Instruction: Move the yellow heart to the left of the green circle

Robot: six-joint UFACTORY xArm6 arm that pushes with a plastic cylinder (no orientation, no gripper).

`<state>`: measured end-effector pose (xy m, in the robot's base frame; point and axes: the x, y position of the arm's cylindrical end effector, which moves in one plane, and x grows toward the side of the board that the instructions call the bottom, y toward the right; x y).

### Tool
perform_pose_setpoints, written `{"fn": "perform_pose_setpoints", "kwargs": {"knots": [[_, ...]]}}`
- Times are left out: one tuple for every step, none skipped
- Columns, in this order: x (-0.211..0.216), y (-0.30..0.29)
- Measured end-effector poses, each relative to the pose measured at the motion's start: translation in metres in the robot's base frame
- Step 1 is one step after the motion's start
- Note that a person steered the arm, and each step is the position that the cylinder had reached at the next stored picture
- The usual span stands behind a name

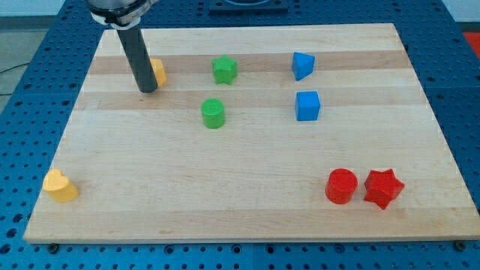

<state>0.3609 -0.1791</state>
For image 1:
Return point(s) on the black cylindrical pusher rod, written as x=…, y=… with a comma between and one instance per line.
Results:
x=138, y=58

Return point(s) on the yellow heart block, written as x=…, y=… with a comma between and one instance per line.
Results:
x=59, y=187

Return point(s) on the yellow pentagon block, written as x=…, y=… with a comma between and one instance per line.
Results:
x=159, y=71

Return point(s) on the green star block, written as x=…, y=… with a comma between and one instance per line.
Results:
x=224, y=69

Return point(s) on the green cylinder block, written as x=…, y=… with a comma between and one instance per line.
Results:
x=213, y=113

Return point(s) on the blue triangle block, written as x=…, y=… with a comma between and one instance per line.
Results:
x=302, y=65

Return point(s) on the blue cube block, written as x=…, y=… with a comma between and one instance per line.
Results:
x=307, y=106

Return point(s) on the wooden board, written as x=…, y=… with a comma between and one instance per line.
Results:
x=149, y=171

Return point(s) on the red cylinder block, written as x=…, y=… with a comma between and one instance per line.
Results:
x=341, y=186

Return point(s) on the red star block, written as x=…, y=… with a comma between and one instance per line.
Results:
x=382, y=187

